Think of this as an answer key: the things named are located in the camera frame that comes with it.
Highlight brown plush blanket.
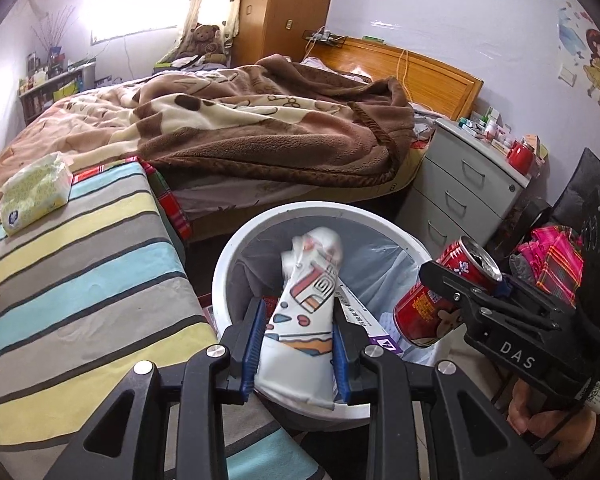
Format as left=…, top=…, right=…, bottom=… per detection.
left=0, top=53, right=416, bottom=216

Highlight yellow-green tissue pack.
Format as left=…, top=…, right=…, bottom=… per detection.
left=0, top=152, right=74, bottom=235

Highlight pink plaid cloth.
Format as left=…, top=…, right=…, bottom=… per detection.
left=517, top=226, right=586, bottom=306

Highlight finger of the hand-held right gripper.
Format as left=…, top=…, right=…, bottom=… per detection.
left=499, top=274, right=577, bottom=322
left=419, top=259, right=499, bottom=332

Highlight wooden bed headboard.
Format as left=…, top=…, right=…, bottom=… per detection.
left=307, top=35, right=485, bottom=122

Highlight wooden wardrobe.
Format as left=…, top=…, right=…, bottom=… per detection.
left=237, top=0, right=341, bottom=63

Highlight white printed packet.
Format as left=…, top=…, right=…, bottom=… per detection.
left=254, top=226, right=345, bottom=409

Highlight grey nightstand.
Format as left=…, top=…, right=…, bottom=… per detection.
left=397, top=117, right=531, bottom=261

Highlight person's right hand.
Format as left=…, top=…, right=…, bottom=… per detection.
left=507, top=377, right=597, bottom=438

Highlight red drink can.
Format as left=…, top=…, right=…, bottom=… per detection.
left=392, top=235, right=504, bottom=350

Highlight brown teddy bear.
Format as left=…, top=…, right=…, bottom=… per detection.
left=177, top=23, right=228, bottom=66

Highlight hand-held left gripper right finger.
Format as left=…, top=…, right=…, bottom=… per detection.
left=332, top=297, right=553, bottom=480

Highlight window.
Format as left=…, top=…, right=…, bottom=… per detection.
left=80, top=0, right=191, bottom=46

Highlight yellow cable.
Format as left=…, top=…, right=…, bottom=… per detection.
left=395, top=47, right=415, bottom=106

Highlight cluttered shelf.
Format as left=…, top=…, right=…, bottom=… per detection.
left=17, top=50, right=98, bottom=126

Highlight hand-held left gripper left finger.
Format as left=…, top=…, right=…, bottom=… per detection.
left=45, top=297, right=268, bottom=480

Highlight white medicine box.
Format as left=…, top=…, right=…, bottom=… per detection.
left=336, top=284, right=383, bottom=342

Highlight black chair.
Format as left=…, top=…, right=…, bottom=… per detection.
left=495, top=147, right=600, bottom=271

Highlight cartoon wall sticker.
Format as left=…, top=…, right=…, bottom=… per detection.
left=500, top=0, right=600, bottom=108

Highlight red jar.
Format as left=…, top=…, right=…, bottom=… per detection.
left=507, top=141, right=536, bottom=177

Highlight dried branches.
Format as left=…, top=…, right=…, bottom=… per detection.
left=32, top=5, right=78, bottom=56

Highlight white trash bin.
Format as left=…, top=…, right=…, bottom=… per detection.
left=211, top=201, right=440, bottom=433

